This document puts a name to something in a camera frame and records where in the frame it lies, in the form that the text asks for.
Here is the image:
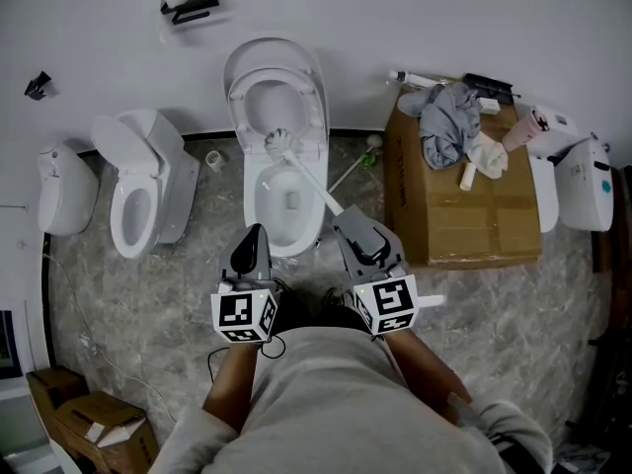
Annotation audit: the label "pink tumbler cup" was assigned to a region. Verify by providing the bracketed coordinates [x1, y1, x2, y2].
[501, 111, 550, 148]

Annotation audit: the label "white toilet with round sticker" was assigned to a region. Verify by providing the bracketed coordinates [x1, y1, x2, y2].
[555, 135, 615, 233]

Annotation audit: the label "black thin cable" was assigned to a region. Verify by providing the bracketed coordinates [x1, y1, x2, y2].
[206, 336, 287, 384]

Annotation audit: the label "white toilet tank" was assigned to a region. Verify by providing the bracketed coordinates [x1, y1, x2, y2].
[530, 105, 579, 157]

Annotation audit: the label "person's grey sweatshirt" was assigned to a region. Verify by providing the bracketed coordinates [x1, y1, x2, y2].
[147, 326, 554, 474]

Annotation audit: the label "toilet brush with green holder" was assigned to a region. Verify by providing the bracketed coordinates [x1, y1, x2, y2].
[328, 134, 385, 195]

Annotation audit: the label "cardboard box with white paper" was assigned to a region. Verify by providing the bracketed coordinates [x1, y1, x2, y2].
[53, 391, 160, 474]

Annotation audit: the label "white crumpled cloth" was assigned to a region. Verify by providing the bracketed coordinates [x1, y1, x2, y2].
[466, 133, 510, 180]

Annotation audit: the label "person's right shoe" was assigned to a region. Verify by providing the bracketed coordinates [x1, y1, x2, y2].
[320, 286, 348, 309]

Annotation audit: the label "small cardboard box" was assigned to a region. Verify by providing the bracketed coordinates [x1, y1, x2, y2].
[25, 366, 90, 414]

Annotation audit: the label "black metal rack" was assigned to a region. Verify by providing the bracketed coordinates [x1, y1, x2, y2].
[462, 72, 522, 101]

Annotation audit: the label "person's black shorts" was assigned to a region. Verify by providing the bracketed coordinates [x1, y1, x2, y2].
[274, 293, 372, 339]

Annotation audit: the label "large cardboard box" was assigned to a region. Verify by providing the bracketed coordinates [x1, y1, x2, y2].
[383, 86, 543, 270]

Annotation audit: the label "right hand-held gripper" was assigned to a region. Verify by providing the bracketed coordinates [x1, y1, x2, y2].
[331, 206, 420, 336]

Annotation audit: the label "person's right forearm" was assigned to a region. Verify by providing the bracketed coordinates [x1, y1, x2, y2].
[382, 333, 473, 424]

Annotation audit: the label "grey crumpled cloth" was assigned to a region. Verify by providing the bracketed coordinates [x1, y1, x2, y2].
[419, 84, 483, 171]

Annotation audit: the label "dark wooden furniture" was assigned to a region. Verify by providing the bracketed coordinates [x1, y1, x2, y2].
[591, 165, 632, 463]

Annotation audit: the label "white toilet brush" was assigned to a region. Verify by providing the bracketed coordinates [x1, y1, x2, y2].
[264, 126, 448, 309]

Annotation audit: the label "white toilet with angular tank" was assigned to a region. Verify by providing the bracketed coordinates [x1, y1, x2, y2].
[91, 109, 201, 260]

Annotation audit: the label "black wall hook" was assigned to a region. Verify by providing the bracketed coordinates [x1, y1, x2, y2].
[24, 70, 53, 101]

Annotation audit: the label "person's left forearm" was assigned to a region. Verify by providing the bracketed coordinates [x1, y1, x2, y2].
[201, 341, 263, 434]

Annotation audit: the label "clear sealant tube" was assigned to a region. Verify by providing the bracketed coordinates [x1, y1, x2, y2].
[386, 70, 440, 88]

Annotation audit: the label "white floor cable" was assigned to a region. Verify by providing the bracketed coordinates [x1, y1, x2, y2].
[19, 239, 178, 423]

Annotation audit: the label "white toilet bowl lid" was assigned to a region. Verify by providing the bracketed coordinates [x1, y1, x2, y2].
[222, 37, 331, 260]

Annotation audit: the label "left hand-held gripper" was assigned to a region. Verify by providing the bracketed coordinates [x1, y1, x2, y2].
[210, 223, 283, 345]

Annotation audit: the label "pale grey cloth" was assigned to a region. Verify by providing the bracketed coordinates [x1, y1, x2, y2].
[397, 89, 435, 118]

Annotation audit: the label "white narrow ceramic toilet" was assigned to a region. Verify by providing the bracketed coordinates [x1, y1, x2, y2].
[527, 153, 560, 234]

